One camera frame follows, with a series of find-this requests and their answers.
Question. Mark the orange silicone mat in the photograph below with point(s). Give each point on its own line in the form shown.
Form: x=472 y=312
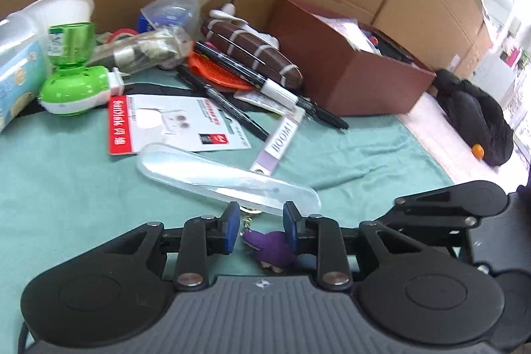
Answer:
x=214 y=74

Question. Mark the purple keychain figure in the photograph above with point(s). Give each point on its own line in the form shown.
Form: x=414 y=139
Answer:
x=271 y=250

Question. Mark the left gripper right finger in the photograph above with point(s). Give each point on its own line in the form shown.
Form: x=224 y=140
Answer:
x=322 y=237

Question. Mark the black cloth bundle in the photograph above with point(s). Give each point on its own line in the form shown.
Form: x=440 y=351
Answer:
x=476 y=117

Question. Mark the brown triangle pattern case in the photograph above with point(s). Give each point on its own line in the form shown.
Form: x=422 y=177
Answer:
x=253 y=52

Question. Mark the teal table cloth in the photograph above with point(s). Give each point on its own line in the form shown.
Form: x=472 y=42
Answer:
x=63 y=192

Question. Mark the clear bag blue item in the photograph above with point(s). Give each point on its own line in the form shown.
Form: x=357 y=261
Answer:
x=168 y=13

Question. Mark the blue white tissue pack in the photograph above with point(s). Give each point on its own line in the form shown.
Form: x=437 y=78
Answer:
x=24 y=64

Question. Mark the white paper bowl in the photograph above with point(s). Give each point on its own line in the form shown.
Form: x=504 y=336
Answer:
x=48 y=13

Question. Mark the dark red storage box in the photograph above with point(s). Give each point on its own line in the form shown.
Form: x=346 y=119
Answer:
x=339 y=78

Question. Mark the purple white BOOM tag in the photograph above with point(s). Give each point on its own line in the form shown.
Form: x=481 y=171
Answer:
x=277 y=143

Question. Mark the clear plastic toothbrush case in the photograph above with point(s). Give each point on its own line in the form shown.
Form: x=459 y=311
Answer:
x=224 y=179

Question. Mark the black white marker pen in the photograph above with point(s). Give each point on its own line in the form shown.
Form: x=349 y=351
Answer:
x=268 y=87

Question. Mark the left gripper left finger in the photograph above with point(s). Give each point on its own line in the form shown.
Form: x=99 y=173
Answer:
x=197 y=240

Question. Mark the green white mosquito repeller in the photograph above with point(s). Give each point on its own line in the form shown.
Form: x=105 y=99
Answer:
x=75 y=87

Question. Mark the red white SanDisk card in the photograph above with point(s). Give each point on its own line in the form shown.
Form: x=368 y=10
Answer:
x=193 y=124

